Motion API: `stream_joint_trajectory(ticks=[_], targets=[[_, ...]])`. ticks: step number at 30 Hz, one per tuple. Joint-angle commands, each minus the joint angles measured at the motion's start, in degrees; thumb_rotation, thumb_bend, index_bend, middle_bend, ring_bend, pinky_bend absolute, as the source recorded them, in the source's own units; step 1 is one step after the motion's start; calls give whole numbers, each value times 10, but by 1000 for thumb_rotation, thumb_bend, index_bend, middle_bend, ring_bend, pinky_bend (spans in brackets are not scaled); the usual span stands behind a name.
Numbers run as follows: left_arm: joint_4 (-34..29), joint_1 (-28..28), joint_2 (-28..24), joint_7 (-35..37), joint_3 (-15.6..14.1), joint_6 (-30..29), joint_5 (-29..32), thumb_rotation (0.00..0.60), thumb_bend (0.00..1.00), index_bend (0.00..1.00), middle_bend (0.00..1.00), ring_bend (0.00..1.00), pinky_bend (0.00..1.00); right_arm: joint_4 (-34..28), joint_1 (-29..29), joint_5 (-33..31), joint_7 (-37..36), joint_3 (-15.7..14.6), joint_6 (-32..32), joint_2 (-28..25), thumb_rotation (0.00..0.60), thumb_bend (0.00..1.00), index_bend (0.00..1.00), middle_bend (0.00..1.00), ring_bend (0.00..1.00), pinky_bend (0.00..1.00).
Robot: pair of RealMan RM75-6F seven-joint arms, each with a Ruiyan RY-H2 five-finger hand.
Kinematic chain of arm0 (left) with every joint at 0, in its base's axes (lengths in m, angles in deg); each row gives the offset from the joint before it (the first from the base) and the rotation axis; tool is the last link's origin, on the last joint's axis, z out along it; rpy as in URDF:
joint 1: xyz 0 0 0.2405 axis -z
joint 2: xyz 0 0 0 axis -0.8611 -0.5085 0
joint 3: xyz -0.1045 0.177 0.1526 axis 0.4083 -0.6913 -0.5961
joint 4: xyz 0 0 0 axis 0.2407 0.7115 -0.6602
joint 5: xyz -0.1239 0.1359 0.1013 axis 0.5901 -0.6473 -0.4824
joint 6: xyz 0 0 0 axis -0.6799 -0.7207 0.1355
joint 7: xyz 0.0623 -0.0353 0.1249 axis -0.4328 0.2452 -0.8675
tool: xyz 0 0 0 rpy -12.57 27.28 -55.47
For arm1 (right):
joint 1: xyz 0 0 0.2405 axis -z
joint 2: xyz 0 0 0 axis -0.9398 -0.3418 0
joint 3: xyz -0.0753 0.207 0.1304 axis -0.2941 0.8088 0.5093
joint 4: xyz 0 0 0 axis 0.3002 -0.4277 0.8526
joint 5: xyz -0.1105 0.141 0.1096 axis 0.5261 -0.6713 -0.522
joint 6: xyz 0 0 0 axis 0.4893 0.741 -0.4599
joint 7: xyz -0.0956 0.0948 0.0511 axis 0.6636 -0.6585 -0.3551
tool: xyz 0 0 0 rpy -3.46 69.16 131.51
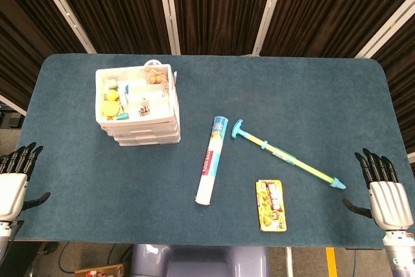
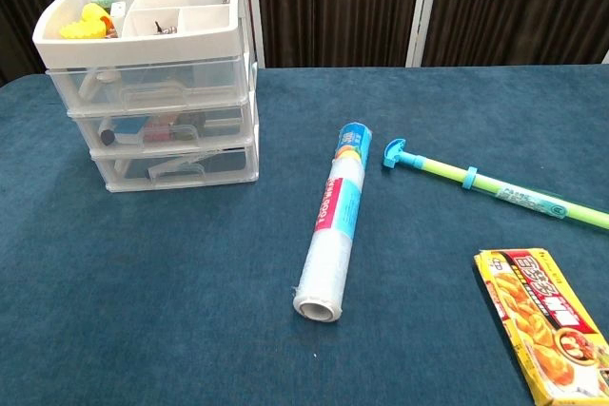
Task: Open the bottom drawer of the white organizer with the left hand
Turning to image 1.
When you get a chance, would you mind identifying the lavender robot torso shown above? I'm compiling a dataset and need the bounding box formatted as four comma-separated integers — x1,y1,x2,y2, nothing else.
129,243,270,277

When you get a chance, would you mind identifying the brown walnut pile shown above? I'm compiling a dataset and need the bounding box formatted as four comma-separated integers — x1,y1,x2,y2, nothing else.
144,66,169,84

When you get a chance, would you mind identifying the blue felt table cover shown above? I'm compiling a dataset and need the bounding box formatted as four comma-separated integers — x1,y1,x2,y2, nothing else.
12,53,409,249

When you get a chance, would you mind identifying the white drawer organizer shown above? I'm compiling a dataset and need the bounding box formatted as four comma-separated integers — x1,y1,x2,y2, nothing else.
95,59,182,147

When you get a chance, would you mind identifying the yellow floor tape strip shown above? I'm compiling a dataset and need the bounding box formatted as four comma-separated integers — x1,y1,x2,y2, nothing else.
326,247,338,277

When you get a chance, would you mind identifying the yellow snack packet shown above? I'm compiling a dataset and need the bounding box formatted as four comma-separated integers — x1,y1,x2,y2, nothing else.
255,178,288,233

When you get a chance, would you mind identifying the blue and yellow water squirter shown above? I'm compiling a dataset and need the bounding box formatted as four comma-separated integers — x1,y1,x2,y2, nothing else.
230,119,347,191

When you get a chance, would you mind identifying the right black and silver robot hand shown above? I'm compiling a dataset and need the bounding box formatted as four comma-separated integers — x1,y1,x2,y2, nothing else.
342,148,414,231

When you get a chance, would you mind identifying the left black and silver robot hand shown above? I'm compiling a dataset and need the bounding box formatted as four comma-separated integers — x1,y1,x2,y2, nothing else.
0,142,52,224

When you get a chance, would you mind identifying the white metal frame post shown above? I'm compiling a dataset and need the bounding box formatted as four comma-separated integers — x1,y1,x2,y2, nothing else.
30,0,97,54
156,0,182,56
354,0,415,59
252,0,289,56

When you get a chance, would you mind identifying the white and blue cylindrical tube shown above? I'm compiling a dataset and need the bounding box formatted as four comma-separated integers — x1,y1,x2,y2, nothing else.
194,115,230,207

